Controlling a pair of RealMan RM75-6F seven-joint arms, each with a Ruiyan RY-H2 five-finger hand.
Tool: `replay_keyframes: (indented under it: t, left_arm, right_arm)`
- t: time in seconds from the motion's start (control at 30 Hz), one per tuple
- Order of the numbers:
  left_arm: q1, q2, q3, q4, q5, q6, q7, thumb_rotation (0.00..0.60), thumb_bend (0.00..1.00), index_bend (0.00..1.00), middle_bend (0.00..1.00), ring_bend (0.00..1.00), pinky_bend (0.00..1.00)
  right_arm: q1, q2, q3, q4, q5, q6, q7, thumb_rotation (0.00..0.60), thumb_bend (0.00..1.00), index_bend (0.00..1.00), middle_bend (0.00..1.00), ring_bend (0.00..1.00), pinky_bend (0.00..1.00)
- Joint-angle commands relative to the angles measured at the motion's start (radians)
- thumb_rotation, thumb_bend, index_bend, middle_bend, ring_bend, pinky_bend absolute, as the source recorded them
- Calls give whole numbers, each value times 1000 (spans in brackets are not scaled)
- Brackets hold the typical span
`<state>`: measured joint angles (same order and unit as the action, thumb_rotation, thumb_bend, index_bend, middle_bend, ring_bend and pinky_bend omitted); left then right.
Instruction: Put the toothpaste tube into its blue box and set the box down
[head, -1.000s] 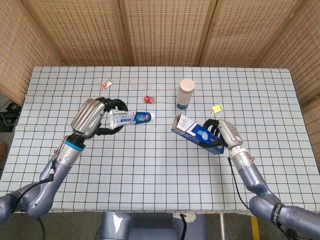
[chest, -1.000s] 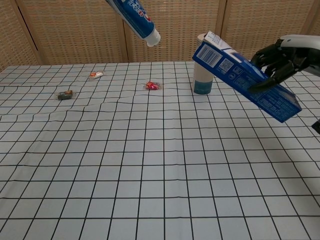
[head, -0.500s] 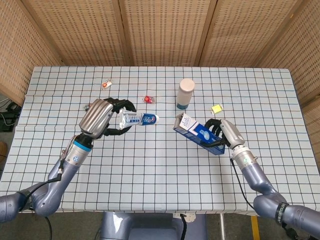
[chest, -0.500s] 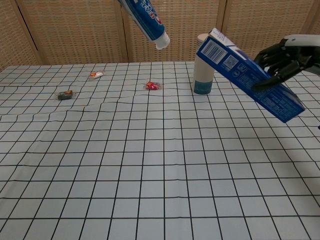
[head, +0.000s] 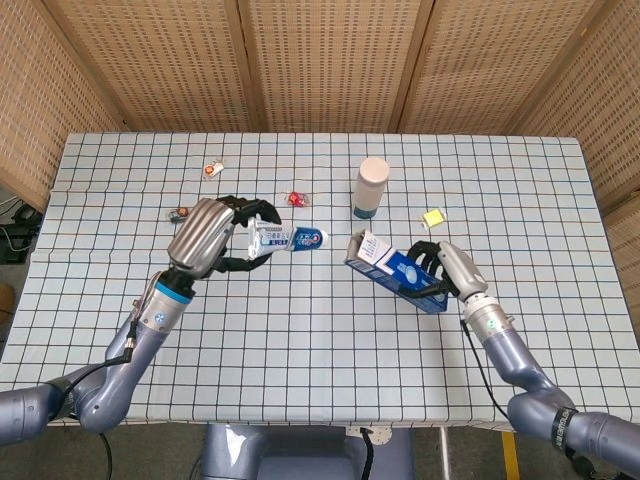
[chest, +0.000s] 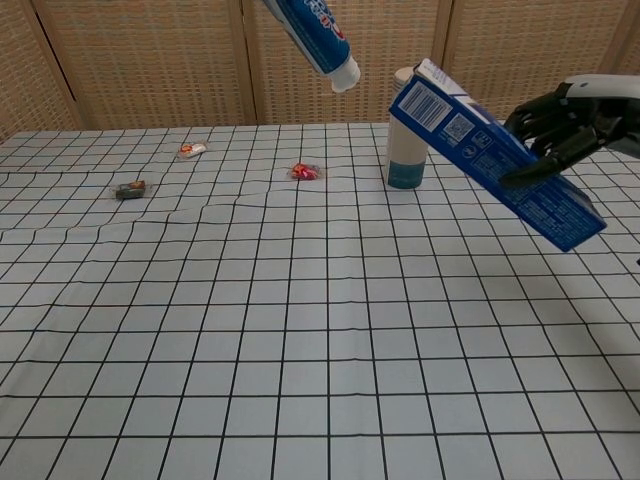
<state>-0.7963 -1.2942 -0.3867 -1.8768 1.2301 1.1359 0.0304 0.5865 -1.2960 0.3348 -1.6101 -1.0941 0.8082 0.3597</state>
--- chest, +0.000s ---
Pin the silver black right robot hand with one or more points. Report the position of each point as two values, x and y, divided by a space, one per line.
585 120

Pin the blue toothpaste carton box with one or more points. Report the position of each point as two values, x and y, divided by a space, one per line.
475 145

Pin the blue white toothpaste tube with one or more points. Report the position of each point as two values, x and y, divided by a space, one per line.
320 35

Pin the beige thermos bottle blue base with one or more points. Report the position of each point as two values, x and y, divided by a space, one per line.
402 165

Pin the red wrapped candy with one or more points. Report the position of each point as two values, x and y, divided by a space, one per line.
303 172

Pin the light blue grid tablecloth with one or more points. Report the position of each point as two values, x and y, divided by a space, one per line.
320 360

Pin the white orange wrapped candy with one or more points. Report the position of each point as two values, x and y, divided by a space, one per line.
194 149

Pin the bamboo folding screen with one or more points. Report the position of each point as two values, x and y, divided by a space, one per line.
165 60

